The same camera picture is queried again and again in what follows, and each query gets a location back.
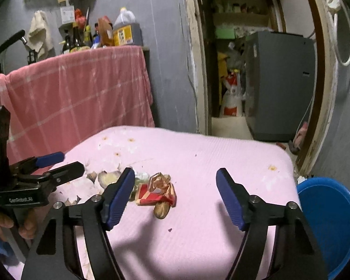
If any red orange snack wrapper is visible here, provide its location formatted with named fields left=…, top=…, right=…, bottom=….
left=134, top=173, right=177, bottom=207

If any brown potato piece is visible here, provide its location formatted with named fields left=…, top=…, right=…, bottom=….
left=154, top=202, right=171, bottom=219

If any white green wrapper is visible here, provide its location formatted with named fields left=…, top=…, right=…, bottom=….
left=129, top=172, right=150, bottom=202

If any person's left hand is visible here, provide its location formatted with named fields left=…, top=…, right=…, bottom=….
left=0, top=209, right=39, bottom=243

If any brown dry peel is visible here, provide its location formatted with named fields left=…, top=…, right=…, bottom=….
left=86, top=171, right=98, bottom=183

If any blue plastic bucket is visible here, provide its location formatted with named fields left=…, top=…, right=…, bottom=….
left=297, top=177, right=350, bottom=279

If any red plaid cloth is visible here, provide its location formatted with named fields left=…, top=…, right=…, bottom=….
left=0, top=46, right=154, bottom=164

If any pink cloth on table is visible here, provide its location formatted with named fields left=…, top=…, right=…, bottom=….
left=65, top=126, right=298, bottom=279

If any beige hanging towel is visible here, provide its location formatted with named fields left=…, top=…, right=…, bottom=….
left=26, top=10, right=53, bottom=60

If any dark sauce bottle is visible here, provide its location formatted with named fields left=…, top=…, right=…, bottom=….
left=70, top=22, right=84, bottom=53

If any brown snack bag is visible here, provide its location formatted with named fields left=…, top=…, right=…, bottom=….
left=98, top=16, right=114, bottom=46

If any large oil jug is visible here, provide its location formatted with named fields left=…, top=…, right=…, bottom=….
left=113, top=7, right=143, bottom=46

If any red white rice bag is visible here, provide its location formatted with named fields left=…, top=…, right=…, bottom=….
left=220, top=69, right=243, bottom=117

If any metal wok with handle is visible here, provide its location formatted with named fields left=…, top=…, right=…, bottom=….
left=0, top=30, right=27, bottom=55

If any white box on wall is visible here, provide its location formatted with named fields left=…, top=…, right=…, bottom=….
left=60, top=6, right=75, bottom=25

